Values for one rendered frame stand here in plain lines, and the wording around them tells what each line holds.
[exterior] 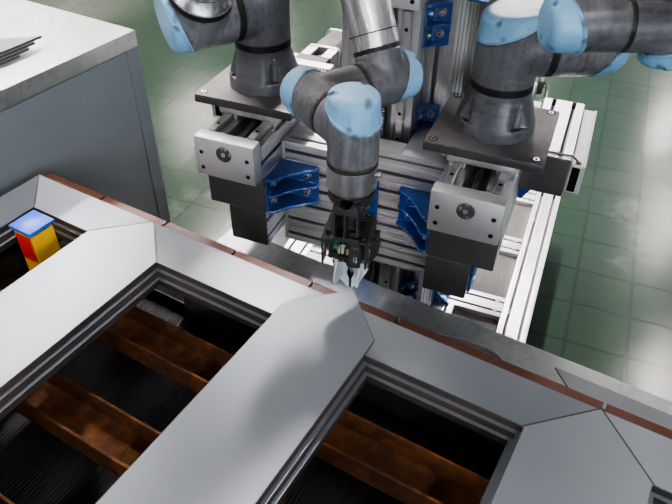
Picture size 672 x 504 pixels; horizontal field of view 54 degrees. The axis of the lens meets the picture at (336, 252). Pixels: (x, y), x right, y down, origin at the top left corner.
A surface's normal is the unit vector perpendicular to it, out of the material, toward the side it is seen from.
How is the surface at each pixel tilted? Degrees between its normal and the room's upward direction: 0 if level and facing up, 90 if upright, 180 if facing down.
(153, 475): 0
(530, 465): 0
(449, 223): 90
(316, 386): 0
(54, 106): 90
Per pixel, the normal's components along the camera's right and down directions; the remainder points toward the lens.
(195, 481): 0.01, -0.77
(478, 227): -0.37, 0.59
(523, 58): 0.07, 0.64
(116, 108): 0.86, 0.33
